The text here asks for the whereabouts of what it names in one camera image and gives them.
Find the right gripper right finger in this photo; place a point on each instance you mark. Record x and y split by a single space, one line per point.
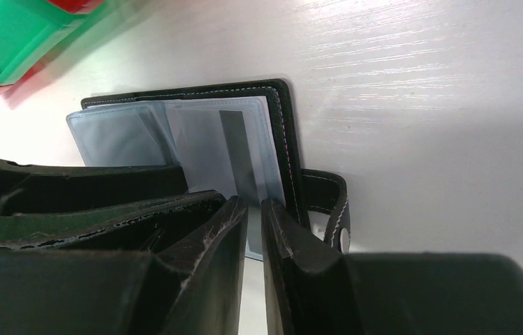
313 289

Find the green bin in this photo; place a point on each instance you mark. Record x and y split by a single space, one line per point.
28 30

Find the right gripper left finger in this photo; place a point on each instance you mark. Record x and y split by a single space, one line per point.
172 266

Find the black leather card holder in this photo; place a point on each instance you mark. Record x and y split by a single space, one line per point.
132 129

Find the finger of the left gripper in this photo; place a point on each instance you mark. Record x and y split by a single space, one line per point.
50 189

